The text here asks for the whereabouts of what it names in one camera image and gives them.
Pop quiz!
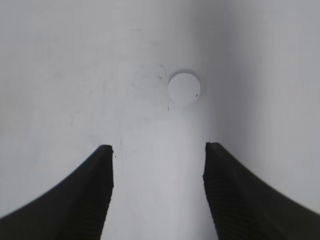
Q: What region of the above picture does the white ribbed bottle cap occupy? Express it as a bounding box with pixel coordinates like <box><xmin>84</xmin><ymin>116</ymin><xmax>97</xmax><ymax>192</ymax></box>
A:
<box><xmin>168</xmin><ymin>72</ymin><xmax>202</xmax><ymax>106</ymax></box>

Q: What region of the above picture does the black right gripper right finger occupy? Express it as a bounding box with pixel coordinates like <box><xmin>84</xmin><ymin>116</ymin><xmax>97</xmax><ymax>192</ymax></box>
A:
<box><xmin>203</xmin><ymin>142</ymin><xmax>320</xmax><ymax>240</ymax></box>

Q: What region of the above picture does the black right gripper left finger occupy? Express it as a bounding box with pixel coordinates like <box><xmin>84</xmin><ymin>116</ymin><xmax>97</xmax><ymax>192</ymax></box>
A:
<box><xmin>0</xmin><ymin>145</ymin><xmax>114</xmax><ymax>240</ymax></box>

